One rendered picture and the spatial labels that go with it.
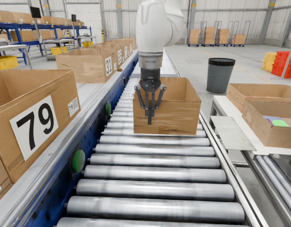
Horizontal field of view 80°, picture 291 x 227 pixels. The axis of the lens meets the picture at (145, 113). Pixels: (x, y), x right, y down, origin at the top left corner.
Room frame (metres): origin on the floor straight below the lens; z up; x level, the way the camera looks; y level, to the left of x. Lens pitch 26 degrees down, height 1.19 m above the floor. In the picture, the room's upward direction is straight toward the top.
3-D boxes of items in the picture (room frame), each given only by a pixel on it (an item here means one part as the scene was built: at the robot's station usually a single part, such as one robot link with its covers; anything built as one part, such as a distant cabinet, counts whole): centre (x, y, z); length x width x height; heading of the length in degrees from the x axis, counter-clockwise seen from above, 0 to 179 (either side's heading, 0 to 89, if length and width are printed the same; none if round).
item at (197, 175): (0.45, -0.03, 0.72); 0.52 x 0.05 x 0.05; 87
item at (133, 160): (0.52, -0.03, 0.72); 0.52 x 0.05 x 0.05; 87
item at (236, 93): (1.02, -0.76, 0.80); 0.38 x 0.28 x 0.10; 85
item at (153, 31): (0.67, -0.03, 1.19); 0.13 x 0.11 x 0.16; 152
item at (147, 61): (0.65, -0.02, 1.09); 0.09 x 0.09 x 0.06
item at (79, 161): (0.43, 0.21, 0.81); 0.07 x 0.01 x 0.07; 177
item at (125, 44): (2.05, 0.35, 0.96); 0.39 x 0.29 x 0.17; 177
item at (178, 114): (0.87, -0.10, 0.83); 0.39 x 0.29 x 0.17; 177
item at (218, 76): (3.57, -1.53, 0.32); 0.50 x 0.50 x 0.64
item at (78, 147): (0.43, 0.22, 0.81); 0.09 x 0.01 x 0.09; 177
